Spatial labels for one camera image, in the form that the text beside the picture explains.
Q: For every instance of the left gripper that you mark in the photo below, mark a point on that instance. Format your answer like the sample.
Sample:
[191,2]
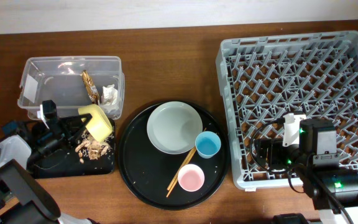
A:
[64,122]

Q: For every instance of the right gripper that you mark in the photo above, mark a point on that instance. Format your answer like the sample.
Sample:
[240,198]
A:
[274,146]

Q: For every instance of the food scraps pile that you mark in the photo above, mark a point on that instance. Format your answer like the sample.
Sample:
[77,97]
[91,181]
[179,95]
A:
[90,149]

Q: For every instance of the yellow bowl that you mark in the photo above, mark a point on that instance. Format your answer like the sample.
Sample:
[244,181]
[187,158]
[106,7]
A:
[99,125]

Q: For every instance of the gold snack wrapper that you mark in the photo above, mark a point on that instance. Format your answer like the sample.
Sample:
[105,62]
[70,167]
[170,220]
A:
[90,87]

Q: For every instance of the large white napkin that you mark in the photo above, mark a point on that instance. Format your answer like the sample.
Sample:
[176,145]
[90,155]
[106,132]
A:
[109,99]

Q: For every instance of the blue cup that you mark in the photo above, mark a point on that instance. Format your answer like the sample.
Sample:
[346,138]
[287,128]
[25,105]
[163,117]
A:
[207,144]

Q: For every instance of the pink cup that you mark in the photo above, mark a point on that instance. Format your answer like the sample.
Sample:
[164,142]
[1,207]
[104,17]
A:
[191,177]

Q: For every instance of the grey plate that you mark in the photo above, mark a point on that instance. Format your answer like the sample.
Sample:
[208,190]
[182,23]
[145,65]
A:
[173,127]

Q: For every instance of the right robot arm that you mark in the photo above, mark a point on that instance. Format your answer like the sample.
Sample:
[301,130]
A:
[309,151]

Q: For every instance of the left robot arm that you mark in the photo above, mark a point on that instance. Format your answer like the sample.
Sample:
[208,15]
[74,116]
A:
[22,198]

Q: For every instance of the grey dishwasher rack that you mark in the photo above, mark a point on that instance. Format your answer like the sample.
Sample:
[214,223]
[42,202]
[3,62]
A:
[261,78]

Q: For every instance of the black rectangular tray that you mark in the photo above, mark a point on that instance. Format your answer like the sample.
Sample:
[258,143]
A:
[66,164]

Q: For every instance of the clear plastic bin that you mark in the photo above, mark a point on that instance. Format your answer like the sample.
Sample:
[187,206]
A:
[59,79]

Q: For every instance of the round black serving tray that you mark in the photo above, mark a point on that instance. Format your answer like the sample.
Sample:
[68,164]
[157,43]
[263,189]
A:
[147,171]

